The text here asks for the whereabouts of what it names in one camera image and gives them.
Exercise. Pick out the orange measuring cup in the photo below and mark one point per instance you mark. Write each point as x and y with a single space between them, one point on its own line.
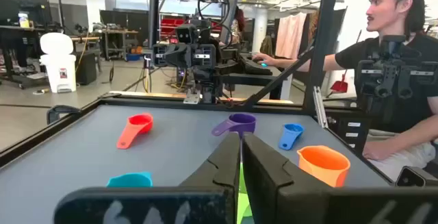
321 169

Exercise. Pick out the black box with white labels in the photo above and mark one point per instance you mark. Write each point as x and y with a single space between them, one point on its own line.
352 142

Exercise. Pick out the black keyboard desk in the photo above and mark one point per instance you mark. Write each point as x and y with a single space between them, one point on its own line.
250 78

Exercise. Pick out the blue measuring cup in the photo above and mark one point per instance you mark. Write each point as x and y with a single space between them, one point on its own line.
291 135

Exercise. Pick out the blue storage bin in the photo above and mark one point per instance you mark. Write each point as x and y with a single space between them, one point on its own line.
133 58

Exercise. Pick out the purple measuring cup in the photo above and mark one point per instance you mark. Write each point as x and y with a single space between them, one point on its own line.
241 121

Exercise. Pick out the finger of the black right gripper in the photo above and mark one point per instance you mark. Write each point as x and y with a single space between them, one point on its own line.
184 57
172 57

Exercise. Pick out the black teleoperation leader gripper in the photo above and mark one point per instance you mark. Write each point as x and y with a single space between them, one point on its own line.
390 76

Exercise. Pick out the red storage shelf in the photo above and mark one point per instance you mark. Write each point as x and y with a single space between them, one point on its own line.
171 25

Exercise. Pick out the grey metal workbench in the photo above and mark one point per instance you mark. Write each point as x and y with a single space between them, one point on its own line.
119 32

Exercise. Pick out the pink hanging cloth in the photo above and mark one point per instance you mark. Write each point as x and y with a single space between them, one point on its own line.
291 35

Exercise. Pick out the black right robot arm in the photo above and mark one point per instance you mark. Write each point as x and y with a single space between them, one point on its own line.
208 80

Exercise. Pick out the black workstation desk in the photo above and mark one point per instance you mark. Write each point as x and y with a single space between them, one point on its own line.
24 42

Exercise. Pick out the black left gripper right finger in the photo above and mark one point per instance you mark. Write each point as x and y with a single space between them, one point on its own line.
280 189

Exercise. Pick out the black clamp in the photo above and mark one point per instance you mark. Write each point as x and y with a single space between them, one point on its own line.
54 111

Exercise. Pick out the red measuring cup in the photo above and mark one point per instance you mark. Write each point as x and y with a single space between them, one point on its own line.
140 123

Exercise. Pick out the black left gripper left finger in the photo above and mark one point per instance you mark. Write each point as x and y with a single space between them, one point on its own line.
212 183

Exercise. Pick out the black cabinet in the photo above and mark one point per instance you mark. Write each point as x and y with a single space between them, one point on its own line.
85 68

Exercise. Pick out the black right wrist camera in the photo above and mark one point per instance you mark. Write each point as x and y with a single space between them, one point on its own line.
186 34

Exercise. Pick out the black metal rig frame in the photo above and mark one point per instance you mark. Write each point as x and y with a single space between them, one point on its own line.
320 46

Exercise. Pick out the person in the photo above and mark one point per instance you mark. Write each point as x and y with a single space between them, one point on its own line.
352 54
238 22

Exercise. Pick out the small black camera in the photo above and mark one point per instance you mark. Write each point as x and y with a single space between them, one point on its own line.
414 177

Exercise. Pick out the tripod stand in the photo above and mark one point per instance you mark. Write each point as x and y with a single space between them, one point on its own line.
147 76

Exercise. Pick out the white trash bin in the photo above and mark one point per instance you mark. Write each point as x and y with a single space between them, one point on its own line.
58 70

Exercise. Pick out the teal measuring cup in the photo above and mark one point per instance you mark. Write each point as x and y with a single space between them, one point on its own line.
130 181

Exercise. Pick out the red dustpan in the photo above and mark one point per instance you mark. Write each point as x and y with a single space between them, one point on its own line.
339 87

